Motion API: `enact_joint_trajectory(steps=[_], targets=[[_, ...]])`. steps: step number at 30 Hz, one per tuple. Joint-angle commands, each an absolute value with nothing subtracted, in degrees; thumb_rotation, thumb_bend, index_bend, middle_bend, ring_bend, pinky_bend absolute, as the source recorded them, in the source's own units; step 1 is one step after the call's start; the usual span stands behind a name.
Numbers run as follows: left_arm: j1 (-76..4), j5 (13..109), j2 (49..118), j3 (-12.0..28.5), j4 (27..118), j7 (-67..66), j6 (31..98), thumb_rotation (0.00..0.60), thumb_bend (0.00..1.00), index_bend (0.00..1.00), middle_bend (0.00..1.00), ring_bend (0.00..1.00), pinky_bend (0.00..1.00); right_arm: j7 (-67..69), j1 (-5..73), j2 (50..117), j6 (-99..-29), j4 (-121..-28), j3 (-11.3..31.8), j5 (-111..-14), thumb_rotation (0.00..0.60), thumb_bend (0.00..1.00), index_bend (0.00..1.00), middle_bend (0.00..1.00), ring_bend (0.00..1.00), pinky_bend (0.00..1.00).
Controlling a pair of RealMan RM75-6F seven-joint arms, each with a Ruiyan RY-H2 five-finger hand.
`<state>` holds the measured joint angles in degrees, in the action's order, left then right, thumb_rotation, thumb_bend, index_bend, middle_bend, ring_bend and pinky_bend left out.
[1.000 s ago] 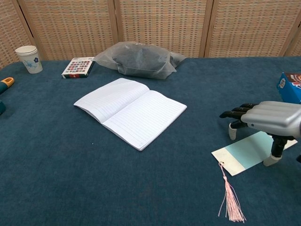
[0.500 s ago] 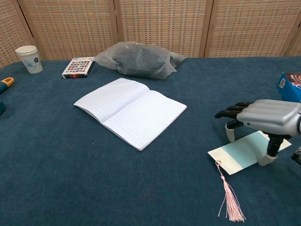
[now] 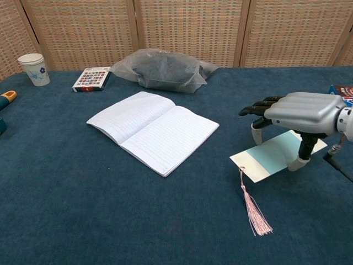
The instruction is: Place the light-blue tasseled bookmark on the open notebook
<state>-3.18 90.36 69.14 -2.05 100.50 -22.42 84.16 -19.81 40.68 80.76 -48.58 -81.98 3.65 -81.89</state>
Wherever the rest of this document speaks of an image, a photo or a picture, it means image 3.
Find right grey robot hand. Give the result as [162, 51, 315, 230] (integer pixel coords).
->
[238, 92, 348, 172]

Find teal white bookmark pink tassel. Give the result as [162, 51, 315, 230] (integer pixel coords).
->
[229, 130, 328, 237]

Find blue chocolate cookie box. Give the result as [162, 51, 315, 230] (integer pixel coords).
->
[328, 84, 353, 105]

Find woven wooden folding screen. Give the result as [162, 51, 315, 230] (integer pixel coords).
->
[0, 0, 353, 82]

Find clear plastic bag dark contents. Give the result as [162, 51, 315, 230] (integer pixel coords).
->
[109, 49, 219, 93]

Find open white lined notebook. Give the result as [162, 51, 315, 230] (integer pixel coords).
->
[86, 91, 220, 178]

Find small box with picture grid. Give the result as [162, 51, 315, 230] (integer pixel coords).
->
[72, 67, 111, 93]

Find teal felt table cover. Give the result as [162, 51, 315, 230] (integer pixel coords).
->
[0, 66, 353, 265]

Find white paper cup blue flower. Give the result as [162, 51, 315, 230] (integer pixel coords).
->
[18, 53, 51, 87]

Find teal lint roller orange tip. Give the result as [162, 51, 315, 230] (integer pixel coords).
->
[0, 90, 18, 136]

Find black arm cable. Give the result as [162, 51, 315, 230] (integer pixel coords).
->
[323, 134, 353, 183]

